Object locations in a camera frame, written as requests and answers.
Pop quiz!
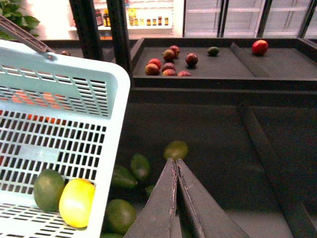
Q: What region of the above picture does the grey basket handle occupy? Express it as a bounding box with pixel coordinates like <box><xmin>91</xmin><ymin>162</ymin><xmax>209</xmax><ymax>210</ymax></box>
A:
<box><xmin>0</xmin><ymin>15</ymin><xmax>56</xmax><ymax>60</ymax></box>

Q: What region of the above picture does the green plant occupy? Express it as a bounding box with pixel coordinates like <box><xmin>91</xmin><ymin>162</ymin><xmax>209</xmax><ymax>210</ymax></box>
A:
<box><xmin>0</xmin><ymin>0</ymin><xmax>40</xmax><ymax>37</ymax></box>

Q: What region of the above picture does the yellow mango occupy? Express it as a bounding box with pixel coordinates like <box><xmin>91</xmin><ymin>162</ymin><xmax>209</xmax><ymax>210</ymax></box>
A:
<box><xmin>58</xmin><ymin>178</ymin><xmax>95</xmax><ymax>228</ymax></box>

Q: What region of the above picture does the dark green avocado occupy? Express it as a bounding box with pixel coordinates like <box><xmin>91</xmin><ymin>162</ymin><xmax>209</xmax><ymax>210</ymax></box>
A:
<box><xmin>111</xmin><ymin>165</ymin><xmax>138</xmax><ymax>189</ymax></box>
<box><xmin>103</xmin><ymin>199</ymin><xmax>136</xmax><ymax>235</ymax></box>
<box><xmin>130</xmin><ymin>153</ymin><xmax>151</xmax><ymax>182</ymax></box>

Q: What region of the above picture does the red apple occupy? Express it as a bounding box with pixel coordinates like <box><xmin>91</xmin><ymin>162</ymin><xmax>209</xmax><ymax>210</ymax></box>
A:
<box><xmin>252</xmin><ymin>40</ymin><xmax>268</xmax><ymax>56</ymax></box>

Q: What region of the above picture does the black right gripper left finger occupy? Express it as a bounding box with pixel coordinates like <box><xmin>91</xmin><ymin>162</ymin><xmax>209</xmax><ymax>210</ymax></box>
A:
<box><xmin>124</xmin><ymin>158</ymin><xmax>177</xmax><ymax>238</ymax></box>

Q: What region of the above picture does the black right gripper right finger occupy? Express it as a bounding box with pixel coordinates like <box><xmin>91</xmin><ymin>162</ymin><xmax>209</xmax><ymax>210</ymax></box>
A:
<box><xmin>176</xmin><ymin>159</ymin><xmax>249</xmax><ymax>238</ymax></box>

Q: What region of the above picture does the glass door refrigerator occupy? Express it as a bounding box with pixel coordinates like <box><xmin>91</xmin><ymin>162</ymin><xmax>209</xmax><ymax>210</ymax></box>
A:
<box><xmin>183</xmin><ymin>0</ymin><xmax>317</xmax><ymax>39</ymax></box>

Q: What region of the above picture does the dark wooden display stand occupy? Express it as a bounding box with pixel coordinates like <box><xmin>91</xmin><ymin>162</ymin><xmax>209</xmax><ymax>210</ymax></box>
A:
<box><xmin>39</xmin><ymin>37</ymin><xmax>317</xmax><ymax>238</ymax></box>

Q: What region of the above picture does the light blue plastic basket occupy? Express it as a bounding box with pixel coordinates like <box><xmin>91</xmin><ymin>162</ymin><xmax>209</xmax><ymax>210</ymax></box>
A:
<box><xmin>0</xmin><ymin>40</ymin><xmax>130</xmax><ymax>238</ymax></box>

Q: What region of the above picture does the green avocado on shelf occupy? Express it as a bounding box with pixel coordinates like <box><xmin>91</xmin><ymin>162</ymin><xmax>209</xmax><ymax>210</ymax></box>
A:
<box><xmin>207</xmin><ymin>47</ymin><xmax>219</xmax><ymax>57</ymax></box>

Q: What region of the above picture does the red mango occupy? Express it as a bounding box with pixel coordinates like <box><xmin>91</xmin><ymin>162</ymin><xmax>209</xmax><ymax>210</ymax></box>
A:
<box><xmin>185</xmin><ymin>53</ymin><xmax>198</xmax><ymax>67</ymax></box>
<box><xmin>145</xmin><ymin>63</ymin><xmax>159</xmax><ymax>76</ymax></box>
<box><xmin>162</xmin><ymin>49</ymin><xmax>175</xmax><ymax>62</ymax></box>

